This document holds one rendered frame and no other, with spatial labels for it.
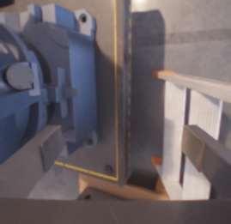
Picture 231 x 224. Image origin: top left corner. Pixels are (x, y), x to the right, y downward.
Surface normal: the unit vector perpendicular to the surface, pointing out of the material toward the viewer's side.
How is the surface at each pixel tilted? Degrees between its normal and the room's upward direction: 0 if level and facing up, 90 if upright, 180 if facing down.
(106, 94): 0
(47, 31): 0
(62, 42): 0
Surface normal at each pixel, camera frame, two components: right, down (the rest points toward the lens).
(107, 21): -0.39, 0.24
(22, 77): 0.77, 0.15
